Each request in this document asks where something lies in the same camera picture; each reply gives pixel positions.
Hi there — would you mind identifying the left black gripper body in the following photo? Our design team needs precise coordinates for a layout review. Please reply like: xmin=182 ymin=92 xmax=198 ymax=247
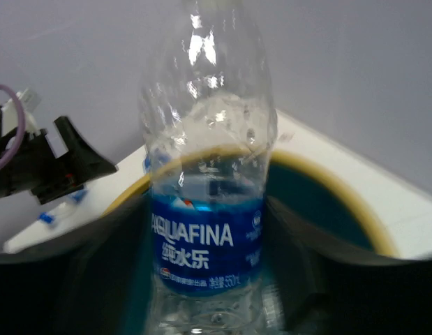
xmin=0 ymin=128 xmax=76 ymax=205

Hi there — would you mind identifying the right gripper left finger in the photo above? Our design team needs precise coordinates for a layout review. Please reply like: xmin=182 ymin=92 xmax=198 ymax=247
xmin=0 ymin=195 xmax=151 ymax=334

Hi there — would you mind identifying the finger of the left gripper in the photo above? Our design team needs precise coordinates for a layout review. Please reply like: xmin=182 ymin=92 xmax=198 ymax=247
xmin=54 ymin=116 xmax=117 ymax=185

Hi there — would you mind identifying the teal bin with yellow rim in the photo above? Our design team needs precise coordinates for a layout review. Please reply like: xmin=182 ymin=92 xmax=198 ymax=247
xmin=100 ymin=142 xmax=400 ymax=335

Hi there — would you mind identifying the clear bottle dark blue label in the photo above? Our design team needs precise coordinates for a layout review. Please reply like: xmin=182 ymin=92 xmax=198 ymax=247
xmin=38 ymin=188 xmax=89 ymax=229

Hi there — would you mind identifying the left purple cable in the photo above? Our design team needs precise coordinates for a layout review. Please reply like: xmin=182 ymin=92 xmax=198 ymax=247
xmin=0 ymin=84 xmax=27 ymax=177

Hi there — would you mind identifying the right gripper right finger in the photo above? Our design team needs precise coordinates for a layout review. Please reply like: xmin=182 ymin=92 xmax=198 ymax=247
xmin=265 ymin=197 xmax=432 ymax=334

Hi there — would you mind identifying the Aquafina clear water bottle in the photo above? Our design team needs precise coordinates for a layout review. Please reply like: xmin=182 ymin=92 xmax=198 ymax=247
xmin=138 ymin=1 xmax=277 ymax=334

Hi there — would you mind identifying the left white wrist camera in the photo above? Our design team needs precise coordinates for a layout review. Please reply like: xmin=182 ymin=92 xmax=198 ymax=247
xmin=1 ymin=87 xmax=42 ymax=135

